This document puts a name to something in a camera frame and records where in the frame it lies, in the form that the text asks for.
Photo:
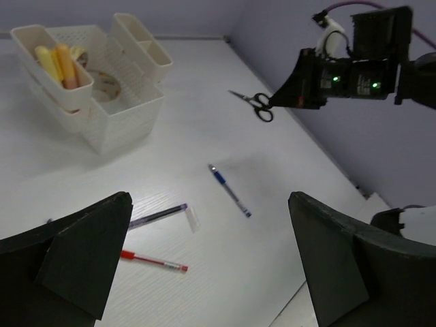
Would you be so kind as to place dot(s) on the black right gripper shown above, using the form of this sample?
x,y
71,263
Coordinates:
x,y
380,45

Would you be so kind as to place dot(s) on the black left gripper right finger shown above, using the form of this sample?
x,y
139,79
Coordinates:
x,y
359,274

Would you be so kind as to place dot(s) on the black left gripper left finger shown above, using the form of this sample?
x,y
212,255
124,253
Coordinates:
x,y
61,273

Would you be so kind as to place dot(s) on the black handled scissors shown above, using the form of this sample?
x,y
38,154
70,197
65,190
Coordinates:
x,y
260,104

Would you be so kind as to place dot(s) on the blue ballpoint pen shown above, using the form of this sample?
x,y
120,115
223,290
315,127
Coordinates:
x,y
221,180

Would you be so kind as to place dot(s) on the large clear packing tape roll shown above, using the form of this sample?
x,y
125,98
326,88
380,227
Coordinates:
x,y
106,88

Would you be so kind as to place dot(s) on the pink highlighter marker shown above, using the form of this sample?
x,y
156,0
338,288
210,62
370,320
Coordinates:
x,y
67,66

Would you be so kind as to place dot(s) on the yellow highlighter marker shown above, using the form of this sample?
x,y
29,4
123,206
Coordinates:
x,y
49,62

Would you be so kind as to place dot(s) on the patterned washi tape roll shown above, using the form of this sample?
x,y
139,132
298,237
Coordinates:
x,y
80,54

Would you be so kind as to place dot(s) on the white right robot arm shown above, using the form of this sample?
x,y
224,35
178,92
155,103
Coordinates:
x,y
415,80

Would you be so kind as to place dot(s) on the red gel pen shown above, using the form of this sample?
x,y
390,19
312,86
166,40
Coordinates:
x,y
128,255

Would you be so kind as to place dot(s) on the purple gel pen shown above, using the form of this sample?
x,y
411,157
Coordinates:
x,y
156,216

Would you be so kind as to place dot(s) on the clear pen cap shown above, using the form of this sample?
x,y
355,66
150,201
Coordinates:
x,y
192,218

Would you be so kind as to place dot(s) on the white perforated organizer basket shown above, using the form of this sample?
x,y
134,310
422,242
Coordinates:
x,y
129,53

